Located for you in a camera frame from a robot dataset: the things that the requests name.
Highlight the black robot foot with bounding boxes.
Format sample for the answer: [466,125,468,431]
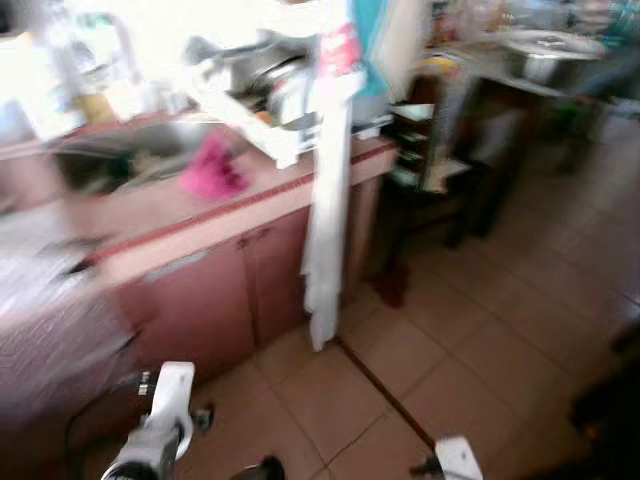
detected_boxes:
[232,455,286,480]

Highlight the pink cabinet door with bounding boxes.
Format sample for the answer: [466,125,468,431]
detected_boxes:
[245,210,311,341]
[115,240,256,386]

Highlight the red mop head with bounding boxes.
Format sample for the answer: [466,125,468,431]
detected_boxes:
[372,262,411,309]

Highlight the clear bubble wrap sheet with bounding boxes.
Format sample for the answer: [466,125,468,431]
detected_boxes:
[0,215,131,401]

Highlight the long white slats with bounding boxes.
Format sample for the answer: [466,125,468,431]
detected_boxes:
[300,90,363,351]

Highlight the pink cloth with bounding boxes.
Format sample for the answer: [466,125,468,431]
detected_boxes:
[180,130,251,201]

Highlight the steel sink basin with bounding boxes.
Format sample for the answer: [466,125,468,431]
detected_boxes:
[50,120,226,196]

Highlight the dark wooden chair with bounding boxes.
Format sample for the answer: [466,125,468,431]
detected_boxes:
[375,75,521,251]

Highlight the white dish rack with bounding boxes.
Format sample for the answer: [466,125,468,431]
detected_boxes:
[185,30,401,166]

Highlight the printed plastic bag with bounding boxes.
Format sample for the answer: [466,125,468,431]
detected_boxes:
[420,55,476,196]

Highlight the white board with pink car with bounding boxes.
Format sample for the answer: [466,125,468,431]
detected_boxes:
[315,0,366,101]

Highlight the large steel pot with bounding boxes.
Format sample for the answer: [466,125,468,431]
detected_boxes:
[495,28,608,86]

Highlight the beige ribbed board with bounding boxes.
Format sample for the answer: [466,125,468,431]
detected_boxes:
[385,0,431,101]

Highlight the teal plastic board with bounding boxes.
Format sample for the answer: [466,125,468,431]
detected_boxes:
[350,0,396,96]

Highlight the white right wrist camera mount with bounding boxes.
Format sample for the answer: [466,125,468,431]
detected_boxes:
[435,435,484,480]

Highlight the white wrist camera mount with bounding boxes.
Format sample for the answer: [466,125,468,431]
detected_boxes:
[435,435,484,480]
[150,361,196,431]

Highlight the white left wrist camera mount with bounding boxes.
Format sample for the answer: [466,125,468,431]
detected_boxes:
[150,361,196,431]

